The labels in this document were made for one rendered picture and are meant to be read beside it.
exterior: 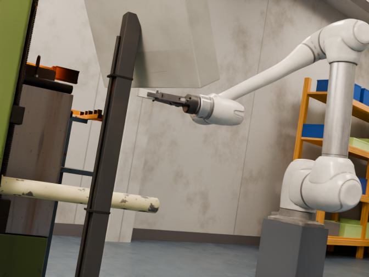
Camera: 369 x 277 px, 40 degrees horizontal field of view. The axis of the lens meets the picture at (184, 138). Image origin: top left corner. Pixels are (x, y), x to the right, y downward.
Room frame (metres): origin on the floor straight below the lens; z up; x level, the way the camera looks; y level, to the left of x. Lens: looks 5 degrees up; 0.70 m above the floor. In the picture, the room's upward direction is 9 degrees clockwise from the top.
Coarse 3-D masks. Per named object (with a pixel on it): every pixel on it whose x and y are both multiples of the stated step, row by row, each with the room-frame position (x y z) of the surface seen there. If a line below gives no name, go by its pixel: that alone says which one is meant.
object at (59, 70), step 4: (32, 64) 1.67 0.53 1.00; (48, 68) 1.69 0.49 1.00; (52, 68) 1.69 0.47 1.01; (56, 68) 1.69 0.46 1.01; (60, 68) 1.71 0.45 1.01; (64, 68) 1.71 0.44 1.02; (60, 72) 1.71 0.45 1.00; (64, 72) 1.72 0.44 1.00; (68, 72) 1.72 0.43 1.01; (72, 72) 1.73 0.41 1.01; (76, 72) 1.73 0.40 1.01; (56, 76) 1.71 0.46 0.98; (60, 76) 1.72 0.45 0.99; (64, 76) 1.72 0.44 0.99; (68, 76) 1.73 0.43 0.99; (72, 76) 1.73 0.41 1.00; (76, 76) 1.74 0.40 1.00; (60, 80) 1.73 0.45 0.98; (64, 80) 1.71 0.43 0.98; (68, 80) 1.72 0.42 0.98; (72, 80) 1.73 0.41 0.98; (76, 80) 1.74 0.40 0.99
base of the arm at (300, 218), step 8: (280, 208) 2.18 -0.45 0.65; (272, 216) 2.18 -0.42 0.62; (280, 216) 2.16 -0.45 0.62; (288, 216) 2.13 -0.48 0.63; (296, 216) 2.11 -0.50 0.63; (304, 216) 2.11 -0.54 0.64; (312, 216) 2.13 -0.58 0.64; (296, 224) 2.08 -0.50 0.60; (304, 224) 2.07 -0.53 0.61; (312, 224) 2.12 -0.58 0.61; (320, 224) 2.16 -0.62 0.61
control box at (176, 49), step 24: (96, 0) 1.26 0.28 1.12; (120, 0) 1.21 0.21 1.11; (144, 0) 1.16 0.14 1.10; (168, 0) 1.12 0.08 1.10; (192, 0) 1.10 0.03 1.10; (96, 24) 1.30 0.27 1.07; (120, 24) 1.24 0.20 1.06; (144, 24) 1.19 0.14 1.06; (168, 24) 1.15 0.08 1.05; (192, 24) 1.11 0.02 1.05; (96, 48) 1.34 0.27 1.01; (144, 48) 1.22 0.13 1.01; (168, 48) 1.18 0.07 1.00; (192, 48) 1.13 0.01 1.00; (144, 72) 1.26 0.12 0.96; (168, 72) 1.21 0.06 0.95; (192, 72) 1.16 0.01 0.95; (216, 72) 1.20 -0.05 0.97
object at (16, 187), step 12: (0, 180) 1.31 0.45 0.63; (12, 180) 1.31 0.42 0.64; (24, 180) 1.33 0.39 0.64; (0, 192) 1.30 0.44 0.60; (12, 192) 1.31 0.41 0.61; (24, 192) 1.32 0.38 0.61; (36, 192) 1.33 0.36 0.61; (48, 192) 1.35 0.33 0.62; (60, 192) 1.36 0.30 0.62; (72, 192) 1.37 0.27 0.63; (84, 192) 1.39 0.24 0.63; (120, 204) 1.43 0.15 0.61; (132, 204) 1.44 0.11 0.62; (144, 204) 1.46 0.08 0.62; (156, 204) 1.47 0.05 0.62
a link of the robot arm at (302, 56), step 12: (300, 48) 2.08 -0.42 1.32; (288, 60) 2.06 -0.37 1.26; (300, 60) 2.07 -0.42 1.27; (312, 60) 2.09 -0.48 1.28; (264, 72) 2.08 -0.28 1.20; (276, 72) 2.06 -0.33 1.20; (288, 72) 2.07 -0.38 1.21; (240, 84) 2.12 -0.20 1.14; (252, 84) 2.10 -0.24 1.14; (264, 84) 2.09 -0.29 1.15; (216, 96) 2.09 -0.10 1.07; (228, 96) 2.12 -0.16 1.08; (240, 96) 2.13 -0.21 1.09; (204, 120) 2.05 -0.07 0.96
